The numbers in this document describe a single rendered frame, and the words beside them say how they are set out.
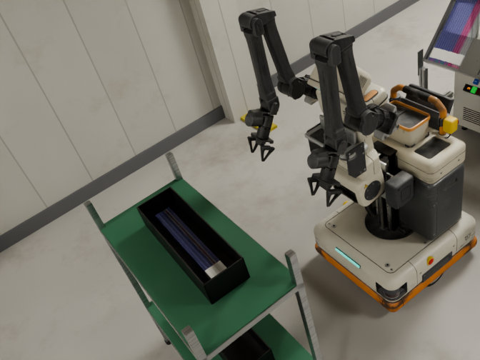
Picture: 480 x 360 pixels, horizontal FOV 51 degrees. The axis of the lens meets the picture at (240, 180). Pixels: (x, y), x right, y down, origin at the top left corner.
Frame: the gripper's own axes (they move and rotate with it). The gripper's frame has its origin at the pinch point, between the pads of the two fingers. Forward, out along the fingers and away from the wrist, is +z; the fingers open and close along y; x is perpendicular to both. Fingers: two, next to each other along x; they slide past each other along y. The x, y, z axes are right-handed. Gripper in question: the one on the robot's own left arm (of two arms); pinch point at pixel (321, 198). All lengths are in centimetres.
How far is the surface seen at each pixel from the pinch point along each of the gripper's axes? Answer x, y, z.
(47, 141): -55, -229, 64
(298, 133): 124, -167, 42
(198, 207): -32, -39, 21
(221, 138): 82, -213, 62
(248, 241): -26.1, -6.8, 19.3
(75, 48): -37, -230, -3
